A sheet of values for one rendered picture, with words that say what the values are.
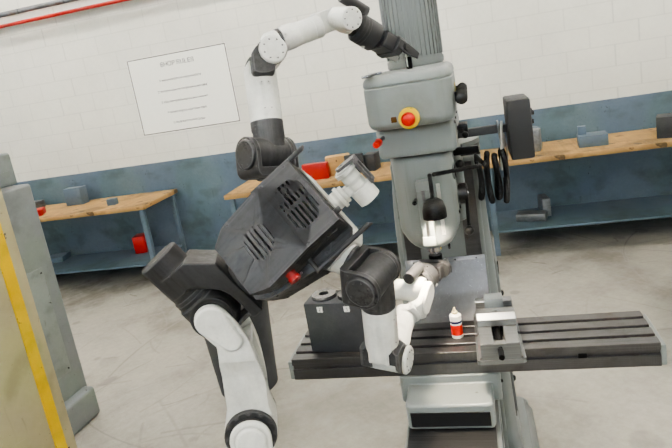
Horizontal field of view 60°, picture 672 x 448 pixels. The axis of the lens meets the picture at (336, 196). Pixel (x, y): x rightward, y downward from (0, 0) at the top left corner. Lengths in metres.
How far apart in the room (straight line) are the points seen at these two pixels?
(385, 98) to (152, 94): 5.47
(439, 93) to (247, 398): 0.99
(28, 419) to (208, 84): 4.57
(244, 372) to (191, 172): 5.42
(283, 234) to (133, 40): 5.83
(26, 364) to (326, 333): 1.31
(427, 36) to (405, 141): 0.43
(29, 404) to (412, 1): 2.19
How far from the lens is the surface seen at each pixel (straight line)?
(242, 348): 1.59
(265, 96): 1.61
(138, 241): 7.09
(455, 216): 1.92
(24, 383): 2.83
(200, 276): 1.53
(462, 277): 2.41
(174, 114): 6.92
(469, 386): 2.08
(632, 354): 2.11
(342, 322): 2.09
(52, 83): 7.70
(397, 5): 2.08
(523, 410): 3.13
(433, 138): 1.81
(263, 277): 1.42
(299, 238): 1.36
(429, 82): 1.69
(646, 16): 6.33
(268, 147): 1.57
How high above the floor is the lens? 1.94
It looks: 12 degrees down
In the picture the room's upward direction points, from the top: 10 degrees counter-clockwise
